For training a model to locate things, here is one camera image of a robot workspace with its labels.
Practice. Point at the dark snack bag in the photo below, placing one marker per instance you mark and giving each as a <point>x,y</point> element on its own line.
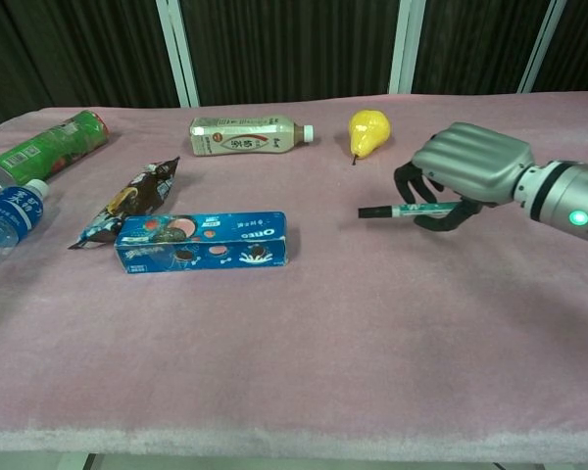
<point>127,196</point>

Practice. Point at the green chip can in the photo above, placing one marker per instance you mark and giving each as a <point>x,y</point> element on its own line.
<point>49,149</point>

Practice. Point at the blue label water bottle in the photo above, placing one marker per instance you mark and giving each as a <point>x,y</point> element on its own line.
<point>10,215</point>

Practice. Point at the green black marker pen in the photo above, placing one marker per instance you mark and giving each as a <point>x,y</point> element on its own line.
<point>406,211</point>

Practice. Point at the pink tablecloth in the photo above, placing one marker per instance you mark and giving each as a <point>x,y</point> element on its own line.
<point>294,318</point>

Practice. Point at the yellow pear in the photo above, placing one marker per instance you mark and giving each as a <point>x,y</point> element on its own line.
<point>367,132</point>

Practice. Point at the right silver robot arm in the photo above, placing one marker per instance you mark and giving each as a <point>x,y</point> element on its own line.
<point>563,196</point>

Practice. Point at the white partition frame post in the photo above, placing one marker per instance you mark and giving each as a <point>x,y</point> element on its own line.
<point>404,46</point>
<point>179,49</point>
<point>541,46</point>

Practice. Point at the blue Oreo cookie box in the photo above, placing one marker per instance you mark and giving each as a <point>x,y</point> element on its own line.
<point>201,241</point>

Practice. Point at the beige milk tea bottle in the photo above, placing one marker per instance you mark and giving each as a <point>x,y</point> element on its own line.
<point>245,136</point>

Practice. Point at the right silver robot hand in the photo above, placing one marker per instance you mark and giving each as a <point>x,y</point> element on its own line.
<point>475,156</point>

